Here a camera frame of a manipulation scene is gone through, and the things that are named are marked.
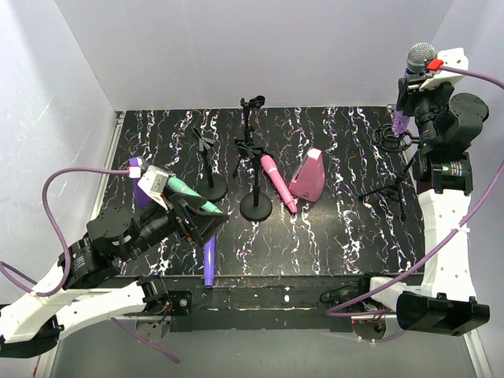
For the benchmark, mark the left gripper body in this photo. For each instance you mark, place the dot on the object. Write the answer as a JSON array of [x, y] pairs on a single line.
[[180, 217]]

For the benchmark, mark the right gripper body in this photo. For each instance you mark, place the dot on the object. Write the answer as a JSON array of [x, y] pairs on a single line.
[[412, 92]]

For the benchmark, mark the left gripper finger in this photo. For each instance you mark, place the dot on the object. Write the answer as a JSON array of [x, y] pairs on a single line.
[[193, 204], [202, 227]]

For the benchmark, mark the purple plastic microphone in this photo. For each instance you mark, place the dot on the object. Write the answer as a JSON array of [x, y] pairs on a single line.
[[209, 255]]

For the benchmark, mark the round base stand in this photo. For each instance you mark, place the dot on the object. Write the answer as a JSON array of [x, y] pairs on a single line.
[[255, 206], [213, 187]]

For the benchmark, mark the glitter purple microphone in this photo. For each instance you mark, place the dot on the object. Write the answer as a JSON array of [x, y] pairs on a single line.
[[415, 64]]

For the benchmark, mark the round base stand front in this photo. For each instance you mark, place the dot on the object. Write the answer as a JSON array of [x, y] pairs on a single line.
[[255, 206]]

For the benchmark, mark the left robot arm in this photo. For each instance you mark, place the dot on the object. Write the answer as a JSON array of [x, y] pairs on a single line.
[[59, 305]]

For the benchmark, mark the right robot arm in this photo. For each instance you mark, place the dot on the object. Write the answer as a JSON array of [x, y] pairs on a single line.
[[445, 302]]

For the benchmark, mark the black tripod mic stand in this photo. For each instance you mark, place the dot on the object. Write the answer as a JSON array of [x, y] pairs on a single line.
[[247, 118]]

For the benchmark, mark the teal green microphone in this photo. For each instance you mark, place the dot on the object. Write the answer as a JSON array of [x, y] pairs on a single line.
[[179, 186]]

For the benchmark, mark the purple metronome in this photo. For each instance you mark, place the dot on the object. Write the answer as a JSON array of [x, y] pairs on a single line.
[[137, 166]]

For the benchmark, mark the pink microphone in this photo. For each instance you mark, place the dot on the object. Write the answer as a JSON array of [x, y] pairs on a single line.
[[271, 170]]

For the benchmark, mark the pink metronome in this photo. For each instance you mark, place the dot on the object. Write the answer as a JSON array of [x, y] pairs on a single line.
[[308, 180]]

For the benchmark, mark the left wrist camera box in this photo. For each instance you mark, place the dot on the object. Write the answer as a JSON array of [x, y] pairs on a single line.
[[155, 183]]

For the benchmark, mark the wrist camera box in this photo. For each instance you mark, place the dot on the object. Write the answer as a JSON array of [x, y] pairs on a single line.
[[440, 68], [155, 183]]

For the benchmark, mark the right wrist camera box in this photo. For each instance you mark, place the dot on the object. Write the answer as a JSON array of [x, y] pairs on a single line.
[[440, 68]]

